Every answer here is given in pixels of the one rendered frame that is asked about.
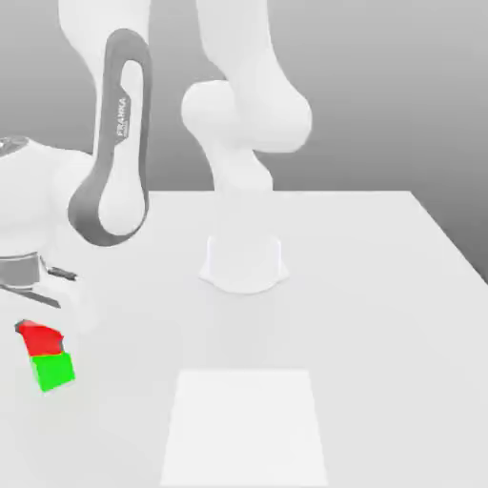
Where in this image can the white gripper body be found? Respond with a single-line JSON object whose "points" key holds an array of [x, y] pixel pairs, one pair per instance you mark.
{"points": [[42, 312]]}

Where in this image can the small red cube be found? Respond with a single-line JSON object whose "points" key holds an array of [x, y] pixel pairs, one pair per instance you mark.
{"points": [[41, 340]]}

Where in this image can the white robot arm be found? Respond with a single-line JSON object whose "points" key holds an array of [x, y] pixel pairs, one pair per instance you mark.
{"points": [[244, 114]]}

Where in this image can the small green cube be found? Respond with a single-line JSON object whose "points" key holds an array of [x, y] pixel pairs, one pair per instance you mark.
{"points": [[52, 371]]}

